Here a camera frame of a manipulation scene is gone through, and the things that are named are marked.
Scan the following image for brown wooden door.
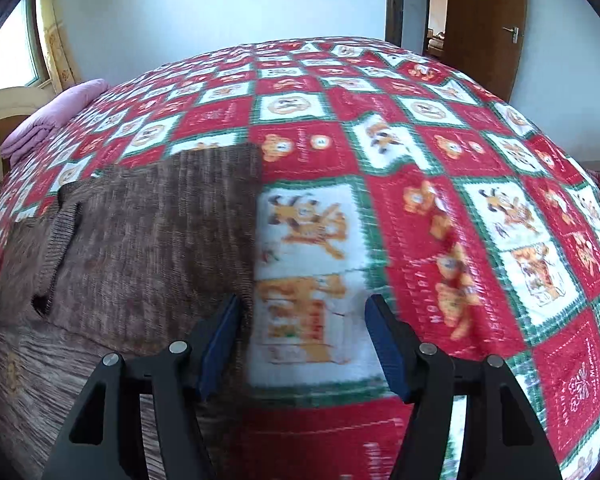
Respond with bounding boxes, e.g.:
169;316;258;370
445;0;528;103

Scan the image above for dark wooden door frame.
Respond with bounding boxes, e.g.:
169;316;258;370
385;0;405;48

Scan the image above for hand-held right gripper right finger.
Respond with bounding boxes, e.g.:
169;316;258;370
364;294;563;480

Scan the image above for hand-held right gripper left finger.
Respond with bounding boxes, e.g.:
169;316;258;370
40;294;243;480

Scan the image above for brown knit sweater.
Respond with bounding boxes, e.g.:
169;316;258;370
0;142;263;480

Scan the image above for pink folded quilt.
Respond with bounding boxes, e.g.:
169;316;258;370
0;78;110;166

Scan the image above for cream wooden headboard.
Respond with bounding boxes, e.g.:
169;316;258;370
0;86;56;186

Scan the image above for yellow sheer curtain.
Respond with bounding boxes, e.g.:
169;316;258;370
35;0;81;93

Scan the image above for red checkered printed blanket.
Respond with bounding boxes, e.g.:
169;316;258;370
0;37;600;480

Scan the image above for window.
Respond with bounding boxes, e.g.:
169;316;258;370
0;0;51;93

